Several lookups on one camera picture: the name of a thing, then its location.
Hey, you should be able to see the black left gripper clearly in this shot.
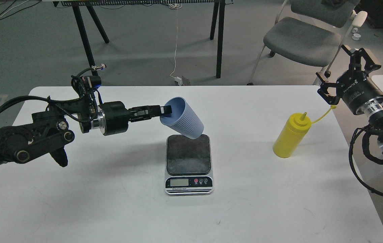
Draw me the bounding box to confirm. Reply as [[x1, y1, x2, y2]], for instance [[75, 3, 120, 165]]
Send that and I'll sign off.
[[99, 101, 172, 136]]

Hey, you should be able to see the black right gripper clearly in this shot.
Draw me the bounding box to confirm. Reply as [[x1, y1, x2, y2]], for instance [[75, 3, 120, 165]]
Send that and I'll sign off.
[[316, 45, 383, 115]]

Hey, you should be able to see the blue ribbed plastic cup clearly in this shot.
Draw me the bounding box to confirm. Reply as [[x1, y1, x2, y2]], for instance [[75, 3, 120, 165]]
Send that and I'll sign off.
[[160, 97, 204, 139]]

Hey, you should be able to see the yellow squeeze bottle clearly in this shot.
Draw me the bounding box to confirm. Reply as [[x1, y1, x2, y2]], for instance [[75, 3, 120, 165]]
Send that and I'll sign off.
[[272, 105, 337, 158]]

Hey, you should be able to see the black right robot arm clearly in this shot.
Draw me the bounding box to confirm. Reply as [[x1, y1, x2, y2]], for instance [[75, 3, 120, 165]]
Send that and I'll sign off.
[[316, 45, 383, 197]]

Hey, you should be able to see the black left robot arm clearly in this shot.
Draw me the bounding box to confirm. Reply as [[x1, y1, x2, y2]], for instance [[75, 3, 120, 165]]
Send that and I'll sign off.
[[0, 64, 172, 167]]

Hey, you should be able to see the digital kitchen scale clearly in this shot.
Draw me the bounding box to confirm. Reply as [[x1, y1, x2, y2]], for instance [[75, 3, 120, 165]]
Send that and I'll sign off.
[[164, 134, 214, 196]]

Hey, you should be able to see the grey office chair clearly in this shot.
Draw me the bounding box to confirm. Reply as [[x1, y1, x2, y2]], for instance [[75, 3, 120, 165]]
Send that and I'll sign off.
[[263, 0, 368, 78]]

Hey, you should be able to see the white charger cable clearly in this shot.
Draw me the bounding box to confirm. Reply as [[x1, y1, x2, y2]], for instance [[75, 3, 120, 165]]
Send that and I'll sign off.
[[168, 3, 183, 84]]

